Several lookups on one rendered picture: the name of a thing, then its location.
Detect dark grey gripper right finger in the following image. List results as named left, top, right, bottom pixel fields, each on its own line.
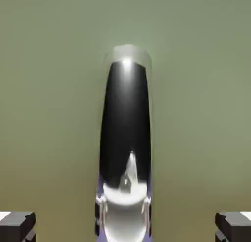
left=215, top=211, right=251, bottom=242

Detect olive green cabinet door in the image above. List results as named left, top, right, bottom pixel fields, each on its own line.
left=0, top=0, right=251, bottom=242

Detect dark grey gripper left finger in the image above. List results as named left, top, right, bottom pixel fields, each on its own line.
left=0, top=211, right=37, bottom=242

